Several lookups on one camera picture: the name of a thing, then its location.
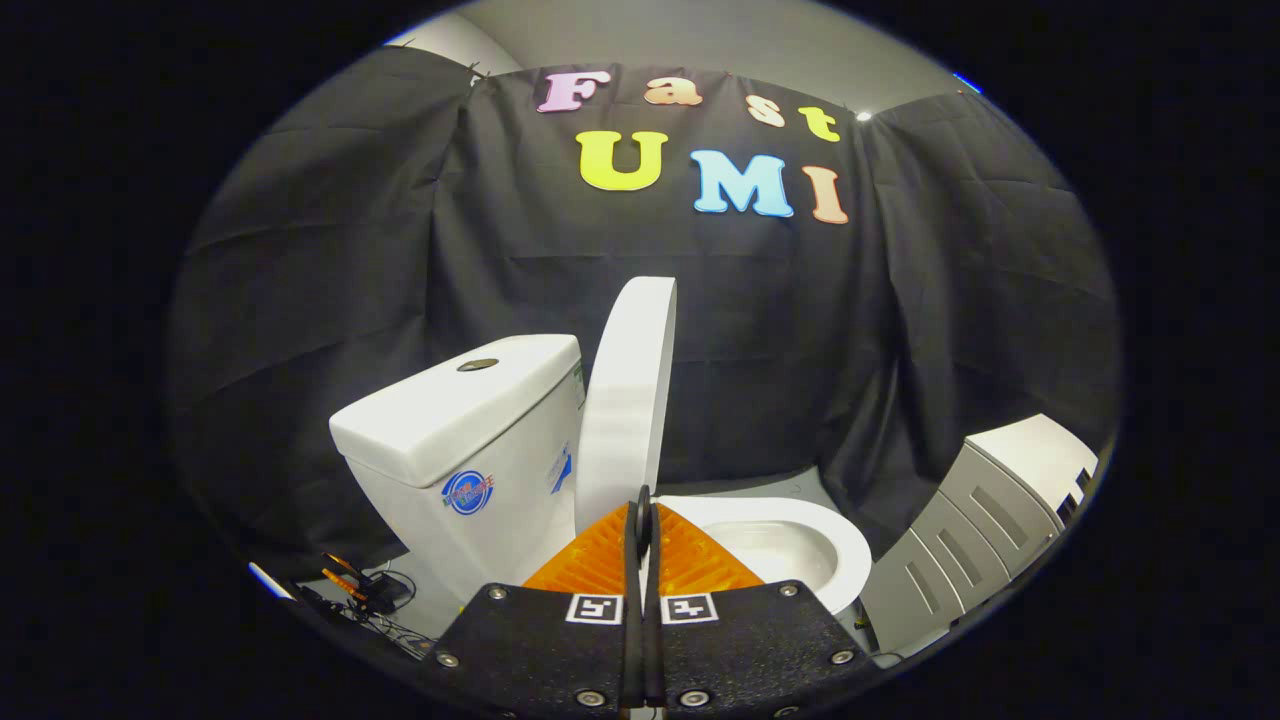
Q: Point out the black device with orange antennas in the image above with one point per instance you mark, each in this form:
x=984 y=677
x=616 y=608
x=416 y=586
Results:
x=365 y=588

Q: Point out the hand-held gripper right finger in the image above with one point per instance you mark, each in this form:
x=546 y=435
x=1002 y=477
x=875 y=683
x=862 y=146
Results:
x=750 y=650

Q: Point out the chrome flush button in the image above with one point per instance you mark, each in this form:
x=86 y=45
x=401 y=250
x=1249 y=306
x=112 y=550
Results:
x=478 y=364

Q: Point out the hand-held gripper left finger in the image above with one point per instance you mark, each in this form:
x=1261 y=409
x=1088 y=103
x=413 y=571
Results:
x=540 y=650

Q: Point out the white grey drawer cabinet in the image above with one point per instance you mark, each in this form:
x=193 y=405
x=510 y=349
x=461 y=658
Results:
x=960 y=540

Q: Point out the white ceramic toilet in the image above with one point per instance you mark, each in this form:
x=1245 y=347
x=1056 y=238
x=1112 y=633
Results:
x=480 y=440

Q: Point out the white toilet lid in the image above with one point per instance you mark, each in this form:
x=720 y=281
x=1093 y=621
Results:
x=625 y=400

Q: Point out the black backdrop cloth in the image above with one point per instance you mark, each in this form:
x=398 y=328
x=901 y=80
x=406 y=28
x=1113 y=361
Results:
x=760 y=330

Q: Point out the white toilet seat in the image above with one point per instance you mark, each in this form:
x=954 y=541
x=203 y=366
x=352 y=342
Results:
x=850 y=550

